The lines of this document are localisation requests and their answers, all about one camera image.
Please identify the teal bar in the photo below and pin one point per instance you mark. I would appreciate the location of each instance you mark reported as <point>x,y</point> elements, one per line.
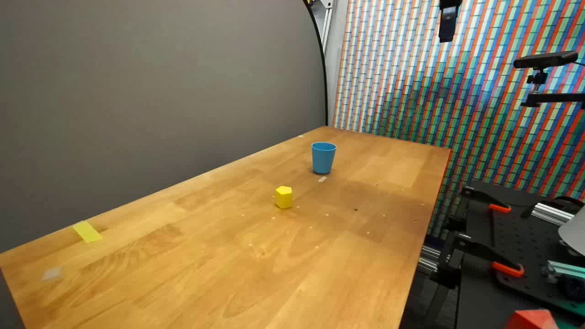
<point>563,268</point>

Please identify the light blue cup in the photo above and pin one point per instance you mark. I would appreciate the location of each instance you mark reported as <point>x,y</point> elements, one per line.
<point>321,157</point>

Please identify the black perforated board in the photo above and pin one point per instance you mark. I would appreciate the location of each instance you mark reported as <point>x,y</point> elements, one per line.
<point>532,241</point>

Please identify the upper black orange clamp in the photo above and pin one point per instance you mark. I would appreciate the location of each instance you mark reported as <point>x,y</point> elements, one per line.
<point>488,199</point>

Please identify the lower black orange clamp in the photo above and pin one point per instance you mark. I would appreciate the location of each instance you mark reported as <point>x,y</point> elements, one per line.
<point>497,261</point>

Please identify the red block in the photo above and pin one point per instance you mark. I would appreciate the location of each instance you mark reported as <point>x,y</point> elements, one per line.
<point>530,318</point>

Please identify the black orange clamp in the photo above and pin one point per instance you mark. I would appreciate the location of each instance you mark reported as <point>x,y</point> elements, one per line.
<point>488,199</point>
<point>497,261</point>

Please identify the black hanging camera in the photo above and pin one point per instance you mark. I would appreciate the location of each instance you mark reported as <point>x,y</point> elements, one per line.
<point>447,18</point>

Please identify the yellow tape piece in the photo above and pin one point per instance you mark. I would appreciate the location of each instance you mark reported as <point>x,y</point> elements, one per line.
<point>85,232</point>

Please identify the yellow block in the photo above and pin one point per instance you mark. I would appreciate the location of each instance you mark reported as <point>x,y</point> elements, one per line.
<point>283,195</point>

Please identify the silver aluminium bar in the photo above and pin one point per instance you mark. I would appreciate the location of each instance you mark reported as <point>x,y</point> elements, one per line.
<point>550,214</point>

